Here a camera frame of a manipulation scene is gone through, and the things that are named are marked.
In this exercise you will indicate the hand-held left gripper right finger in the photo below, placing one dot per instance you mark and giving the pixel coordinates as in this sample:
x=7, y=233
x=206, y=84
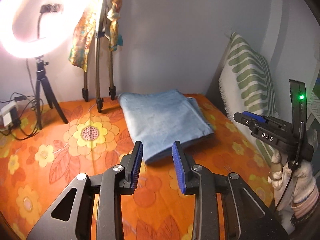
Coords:
x=178, y=170

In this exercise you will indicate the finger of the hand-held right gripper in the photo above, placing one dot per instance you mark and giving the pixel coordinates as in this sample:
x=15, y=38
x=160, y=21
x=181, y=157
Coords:
x=252, y=116
x=241, y=119

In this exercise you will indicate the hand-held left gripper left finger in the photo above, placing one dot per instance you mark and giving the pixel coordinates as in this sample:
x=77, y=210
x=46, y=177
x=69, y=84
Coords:
x=137, y=165

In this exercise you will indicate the light blue denim pants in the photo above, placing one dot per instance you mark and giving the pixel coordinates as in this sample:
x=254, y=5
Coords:
x=162, y=120

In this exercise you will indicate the person's right hand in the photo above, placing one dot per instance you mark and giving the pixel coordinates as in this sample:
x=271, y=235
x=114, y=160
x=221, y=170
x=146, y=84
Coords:
x=276, y=177

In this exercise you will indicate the green striped white pillow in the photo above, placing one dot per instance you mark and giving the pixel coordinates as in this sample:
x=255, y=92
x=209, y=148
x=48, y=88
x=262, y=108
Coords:
x=245, y=80

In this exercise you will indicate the orange floral tablecloth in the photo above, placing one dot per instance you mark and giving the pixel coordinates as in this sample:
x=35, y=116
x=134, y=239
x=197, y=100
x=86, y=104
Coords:
x=50, y=167

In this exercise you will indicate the tall bronze tripod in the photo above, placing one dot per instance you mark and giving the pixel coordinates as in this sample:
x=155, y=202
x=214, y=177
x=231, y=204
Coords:
x=97, y=55

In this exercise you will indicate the small black tripod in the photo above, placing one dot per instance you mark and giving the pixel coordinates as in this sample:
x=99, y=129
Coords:
x=41, y=80

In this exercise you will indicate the colourful patterned scarf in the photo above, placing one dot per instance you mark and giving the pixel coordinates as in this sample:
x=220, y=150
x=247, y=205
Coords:
x=82, y=40

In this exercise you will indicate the white power strip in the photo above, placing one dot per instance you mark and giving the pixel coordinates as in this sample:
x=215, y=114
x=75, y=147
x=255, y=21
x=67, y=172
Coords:
x=7, y=115

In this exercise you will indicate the black gooseneck phone holder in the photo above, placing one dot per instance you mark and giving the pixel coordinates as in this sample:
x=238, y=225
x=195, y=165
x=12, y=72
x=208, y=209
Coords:
x=50, y=8

